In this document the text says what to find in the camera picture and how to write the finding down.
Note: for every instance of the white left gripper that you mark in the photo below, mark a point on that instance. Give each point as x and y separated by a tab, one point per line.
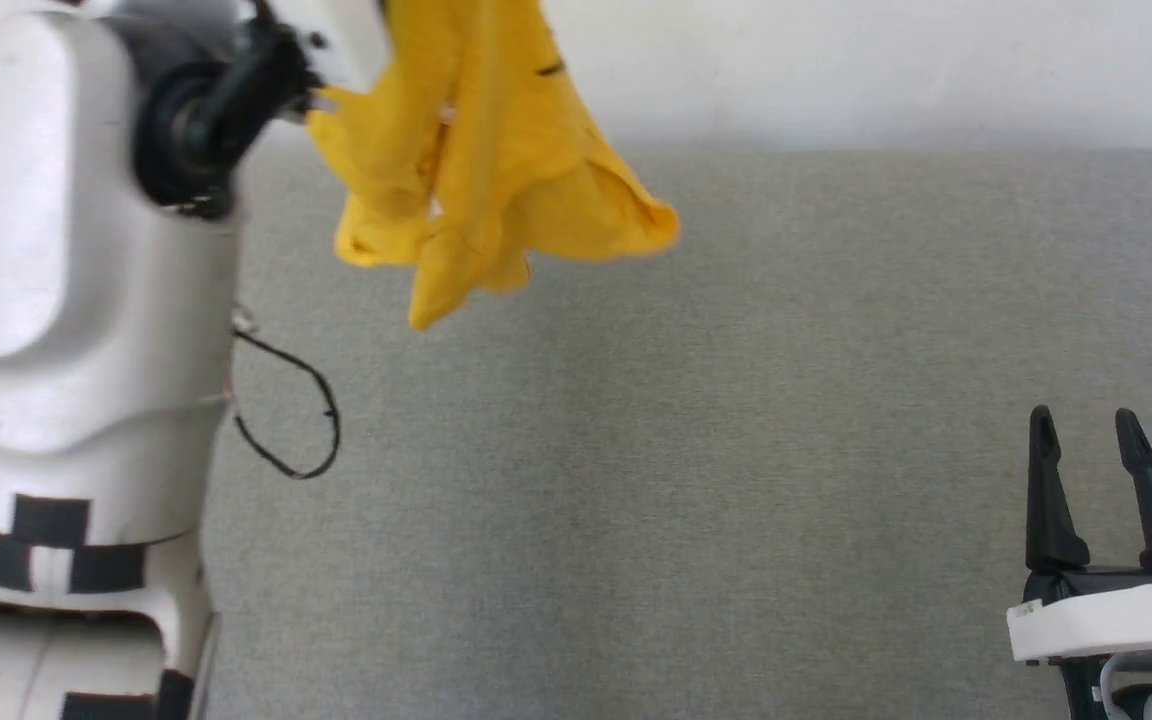
346	35

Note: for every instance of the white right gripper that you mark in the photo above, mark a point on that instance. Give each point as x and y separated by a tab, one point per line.
1106	615

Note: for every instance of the yellow tiger print garment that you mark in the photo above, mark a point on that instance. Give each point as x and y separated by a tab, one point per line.
496	170

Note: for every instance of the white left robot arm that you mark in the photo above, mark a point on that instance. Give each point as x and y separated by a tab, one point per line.
66	300

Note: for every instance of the grey fabric sofa cushion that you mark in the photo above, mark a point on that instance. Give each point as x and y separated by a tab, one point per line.
686	480

